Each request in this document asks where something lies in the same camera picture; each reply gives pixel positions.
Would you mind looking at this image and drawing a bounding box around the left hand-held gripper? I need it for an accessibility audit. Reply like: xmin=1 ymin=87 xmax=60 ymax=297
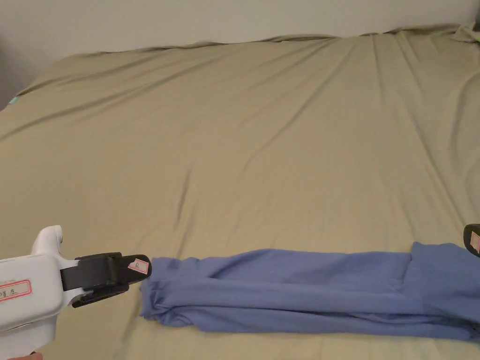
xmin=0 ymin=225 xmax=152 ymax=357

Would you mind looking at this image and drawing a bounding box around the blue garment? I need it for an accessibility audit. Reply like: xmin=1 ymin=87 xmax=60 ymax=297
xmin=139 ymin=241 xmax=480 ymax=342

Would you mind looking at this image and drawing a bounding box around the bed with beige sheet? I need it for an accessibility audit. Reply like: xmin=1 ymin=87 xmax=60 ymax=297
xmin=0 ymin=22 xmax=480 ymax=360

